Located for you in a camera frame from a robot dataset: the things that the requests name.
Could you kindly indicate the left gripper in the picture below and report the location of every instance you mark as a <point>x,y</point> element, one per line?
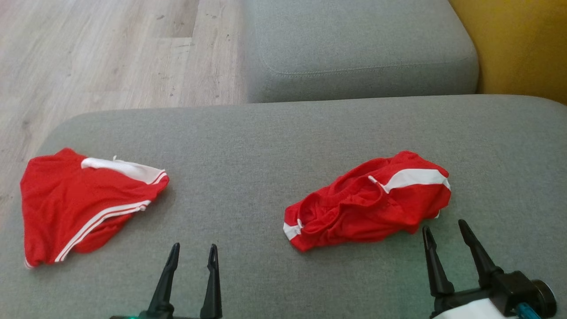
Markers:
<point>133,317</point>

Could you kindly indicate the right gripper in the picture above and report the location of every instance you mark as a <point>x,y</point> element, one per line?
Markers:
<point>509,292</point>

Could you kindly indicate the red shorts with white panel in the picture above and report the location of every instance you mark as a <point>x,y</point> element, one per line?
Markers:
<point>354,212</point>

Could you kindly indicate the red shorts with white stripes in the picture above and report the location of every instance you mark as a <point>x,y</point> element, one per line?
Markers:
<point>66,199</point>

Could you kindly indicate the wide yellow sofa backrest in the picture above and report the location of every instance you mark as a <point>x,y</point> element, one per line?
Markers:
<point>522,44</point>

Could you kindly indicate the medium grey sofa seat cushion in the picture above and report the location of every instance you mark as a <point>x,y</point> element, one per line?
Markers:
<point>354,40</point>

